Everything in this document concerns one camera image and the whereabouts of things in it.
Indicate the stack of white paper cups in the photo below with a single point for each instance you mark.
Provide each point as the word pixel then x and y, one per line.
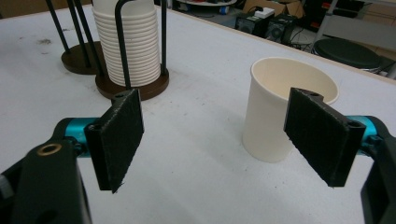
pixel 134 46

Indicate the white metal stand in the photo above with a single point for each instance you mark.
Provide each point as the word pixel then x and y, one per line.
pixel 351 25

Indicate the blue tape roll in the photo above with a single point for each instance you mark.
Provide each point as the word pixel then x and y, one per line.
pixel 224 10

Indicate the white paper cup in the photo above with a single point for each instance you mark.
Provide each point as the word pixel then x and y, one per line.
pixel 267 118

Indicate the black computer tower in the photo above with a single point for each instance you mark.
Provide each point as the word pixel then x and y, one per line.
pixel 281 29
pixel 250 26

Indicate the white box on computer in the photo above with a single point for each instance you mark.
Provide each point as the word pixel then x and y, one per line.
pixel 264 12

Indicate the white round table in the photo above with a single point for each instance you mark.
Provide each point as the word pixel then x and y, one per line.
pixel 207 2

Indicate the brown cup holder rack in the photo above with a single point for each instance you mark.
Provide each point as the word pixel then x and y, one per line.
pixel 137 88

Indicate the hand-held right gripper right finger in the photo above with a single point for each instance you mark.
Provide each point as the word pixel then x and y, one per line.
pixel 320 137

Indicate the white foam mat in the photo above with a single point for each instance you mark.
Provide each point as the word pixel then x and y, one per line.
pixel 193 155

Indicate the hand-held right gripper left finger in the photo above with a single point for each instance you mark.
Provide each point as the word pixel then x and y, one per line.
pixel 115 140

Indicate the open cardboard box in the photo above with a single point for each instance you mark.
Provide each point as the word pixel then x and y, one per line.
pixel 280 7

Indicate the black round stool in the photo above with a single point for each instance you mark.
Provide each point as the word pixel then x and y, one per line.
pixel 345 53

